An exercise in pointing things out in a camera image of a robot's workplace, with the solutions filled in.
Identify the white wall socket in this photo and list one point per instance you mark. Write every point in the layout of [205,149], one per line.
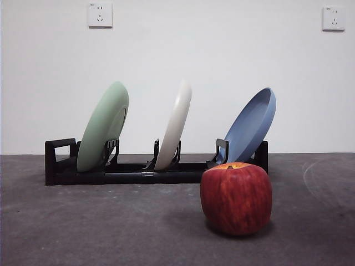
[100,15]
[334,19]

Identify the red apple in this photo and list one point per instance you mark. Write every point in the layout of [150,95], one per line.
[235,199]

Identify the blue plate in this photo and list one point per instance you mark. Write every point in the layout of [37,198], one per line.
[249,127]

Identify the black plate rack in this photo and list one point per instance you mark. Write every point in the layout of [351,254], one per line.
[124,177]

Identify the green plate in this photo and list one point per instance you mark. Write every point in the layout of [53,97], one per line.
[100,127]

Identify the white plate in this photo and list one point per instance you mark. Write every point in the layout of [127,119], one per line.
[177,124]

